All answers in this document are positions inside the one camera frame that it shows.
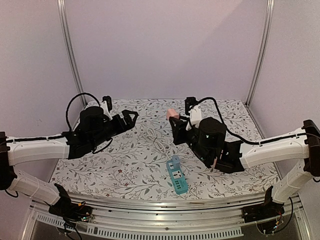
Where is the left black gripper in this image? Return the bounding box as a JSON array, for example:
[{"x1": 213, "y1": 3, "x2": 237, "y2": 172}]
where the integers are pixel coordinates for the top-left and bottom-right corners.
[{"x1": 90, "y1": 109, "x2": 138, "y2": 149}]

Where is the small pink charger plug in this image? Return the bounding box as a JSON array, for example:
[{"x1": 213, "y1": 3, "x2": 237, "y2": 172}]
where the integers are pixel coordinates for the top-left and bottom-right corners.
[{"x1": 166, "y1": 108, "x2": 180, "y2": 120}]

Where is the small blue charger plug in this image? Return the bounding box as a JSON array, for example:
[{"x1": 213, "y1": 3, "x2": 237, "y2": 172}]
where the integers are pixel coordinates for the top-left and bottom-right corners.
[{"x1": 171, "y1": 155, "x2": 180, "y2": 168}]

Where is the teal power strip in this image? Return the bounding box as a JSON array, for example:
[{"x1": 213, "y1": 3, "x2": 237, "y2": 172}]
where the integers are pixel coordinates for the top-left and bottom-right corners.
[{"x1": 166, "y1": 160, "x2": 188, "y2": 195}]

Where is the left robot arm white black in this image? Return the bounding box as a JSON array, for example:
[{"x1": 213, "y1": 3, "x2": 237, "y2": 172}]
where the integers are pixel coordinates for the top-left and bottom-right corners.
[{"x1": 0, "y1": 106, "x2": 139, "y2": 217}]

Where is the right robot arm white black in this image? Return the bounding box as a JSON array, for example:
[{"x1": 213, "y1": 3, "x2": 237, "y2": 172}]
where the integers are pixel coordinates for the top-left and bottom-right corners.
[{"x1": 168, "y1": 116, "x2": 320, "y2": 218}]

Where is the floral table mat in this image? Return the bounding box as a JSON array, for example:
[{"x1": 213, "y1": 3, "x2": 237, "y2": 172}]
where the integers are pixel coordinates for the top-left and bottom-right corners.
[{"x1": 50, "y1": 99, "x2": 279, "y2": 201}]

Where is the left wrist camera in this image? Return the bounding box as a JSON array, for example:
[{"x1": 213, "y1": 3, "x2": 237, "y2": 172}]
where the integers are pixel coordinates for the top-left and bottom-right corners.
[{"x1": 100, "y1": 95, "x2": 113, "y2": 120}]

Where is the white bundled power cord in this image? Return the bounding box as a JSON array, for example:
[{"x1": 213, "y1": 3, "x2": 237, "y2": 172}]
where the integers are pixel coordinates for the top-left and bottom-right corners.
[{"x1": 142, "y1": 127, "x2": 173, "y2": 161}]

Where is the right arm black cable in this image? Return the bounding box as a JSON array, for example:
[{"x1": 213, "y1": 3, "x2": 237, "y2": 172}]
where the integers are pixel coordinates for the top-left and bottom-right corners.
[{"x1": 197, "y1": 96, "x2": 308, "y2": 146}]

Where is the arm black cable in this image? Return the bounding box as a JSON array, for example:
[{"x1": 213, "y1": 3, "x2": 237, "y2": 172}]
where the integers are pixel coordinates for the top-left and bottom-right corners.
[
  {"x1": 65, "y1": 92, "x2": 101, "y2": 131},
  {"x1": 197, "y1": 96, "x2": 308, "y2": 146}
]

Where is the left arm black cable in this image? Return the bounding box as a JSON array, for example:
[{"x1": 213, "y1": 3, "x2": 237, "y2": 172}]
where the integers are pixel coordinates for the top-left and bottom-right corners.
[{"x1": 65, "y1": 92, "x2": 101, "y2": 131}]

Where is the aluminium front rail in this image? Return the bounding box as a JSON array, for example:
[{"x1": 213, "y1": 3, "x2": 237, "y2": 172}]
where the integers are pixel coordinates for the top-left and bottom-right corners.
[{"x1": 22, "y1": 193, "x2": 312, "y2": 240}]

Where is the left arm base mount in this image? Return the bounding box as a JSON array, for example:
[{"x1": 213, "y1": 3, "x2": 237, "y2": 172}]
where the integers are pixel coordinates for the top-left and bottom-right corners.
[{"x1": 48, "y1": 183, "x2": 93, "y2": 222}]

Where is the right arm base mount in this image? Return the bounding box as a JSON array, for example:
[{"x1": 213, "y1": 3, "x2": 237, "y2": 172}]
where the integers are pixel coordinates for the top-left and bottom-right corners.
[{"x1": 241, "y1": 186, "x2": 285, "y2": 235}]

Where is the left aluminium frame post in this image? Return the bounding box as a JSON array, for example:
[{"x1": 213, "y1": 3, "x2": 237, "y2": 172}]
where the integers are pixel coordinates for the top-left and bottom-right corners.
[{"x1": 56, "y1": 0, "x2": 84, "y2": 94}]

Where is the aluminium frame post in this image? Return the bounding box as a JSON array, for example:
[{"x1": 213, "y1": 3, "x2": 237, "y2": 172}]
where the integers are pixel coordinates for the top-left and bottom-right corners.
[
  {"x1": 56, "y1": 0, "x2": 84, "y2": 94},
  {"x1": 245, "y1": 0, "x2": 275, "y2": 108}
]

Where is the right aluminium frame post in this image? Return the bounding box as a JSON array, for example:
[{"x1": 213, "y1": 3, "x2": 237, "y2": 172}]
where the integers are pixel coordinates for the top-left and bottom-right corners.
[{"x1": 245, "y1": 0, "x2": 275, "y2": 108}]

